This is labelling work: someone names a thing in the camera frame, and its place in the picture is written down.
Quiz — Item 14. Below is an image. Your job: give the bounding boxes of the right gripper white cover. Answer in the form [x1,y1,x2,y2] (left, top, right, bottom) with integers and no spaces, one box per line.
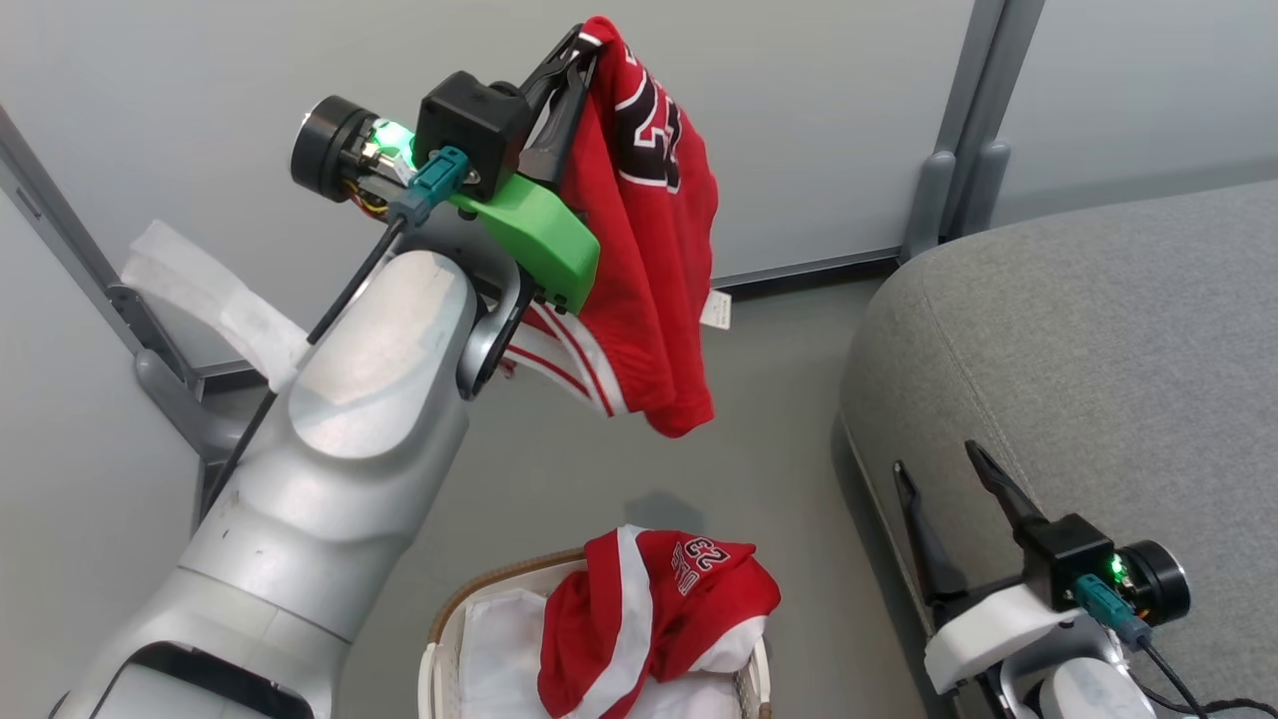
[892,439,1192,695]

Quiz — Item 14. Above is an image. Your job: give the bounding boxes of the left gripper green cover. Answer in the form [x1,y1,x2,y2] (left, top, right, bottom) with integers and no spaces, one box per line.
[290,24,602,317]

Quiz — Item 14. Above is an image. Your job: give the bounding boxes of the red basketball jersey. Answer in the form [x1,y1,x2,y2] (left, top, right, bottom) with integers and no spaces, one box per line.
[497,15,735,439]

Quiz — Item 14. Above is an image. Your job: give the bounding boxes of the white basket liner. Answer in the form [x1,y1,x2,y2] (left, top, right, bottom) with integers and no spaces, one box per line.
[459,589,762,719]

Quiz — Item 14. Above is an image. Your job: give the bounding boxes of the cream laundry basket brown rim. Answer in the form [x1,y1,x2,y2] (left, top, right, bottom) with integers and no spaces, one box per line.
[417,547,775,719]

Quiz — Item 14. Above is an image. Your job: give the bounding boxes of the grey fabric sofa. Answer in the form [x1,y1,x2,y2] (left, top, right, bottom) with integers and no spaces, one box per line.
[839,180,1278,719]

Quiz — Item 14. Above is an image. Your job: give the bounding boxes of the white fabric strip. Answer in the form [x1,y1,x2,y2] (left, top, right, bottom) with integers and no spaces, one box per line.
[120,220,313,392]

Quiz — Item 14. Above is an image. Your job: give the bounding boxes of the grey partition foot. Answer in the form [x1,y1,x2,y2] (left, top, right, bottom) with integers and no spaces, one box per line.
[135,350,263,520]

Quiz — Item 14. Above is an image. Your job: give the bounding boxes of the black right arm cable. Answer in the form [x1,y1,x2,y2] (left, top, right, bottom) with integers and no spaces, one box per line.
[1073,574,1278,719]

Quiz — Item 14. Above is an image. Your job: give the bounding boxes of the grey partition post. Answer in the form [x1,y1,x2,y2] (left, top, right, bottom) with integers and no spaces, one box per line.
[904,0,1004,266]
[0,100,201,400]
[963,0,1046,238]

